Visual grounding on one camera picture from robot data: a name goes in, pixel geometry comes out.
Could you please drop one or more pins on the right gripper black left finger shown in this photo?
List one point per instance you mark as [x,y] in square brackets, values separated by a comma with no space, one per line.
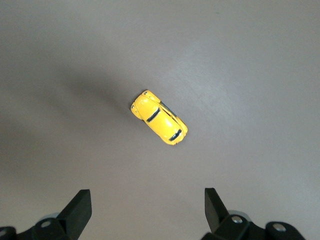
[75,215]

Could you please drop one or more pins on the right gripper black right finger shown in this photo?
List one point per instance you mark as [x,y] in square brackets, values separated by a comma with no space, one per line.
[215,215]

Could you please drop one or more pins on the yellow beetle toy car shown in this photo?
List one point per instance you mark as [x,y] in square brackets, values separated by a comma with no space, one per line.
[157,120]

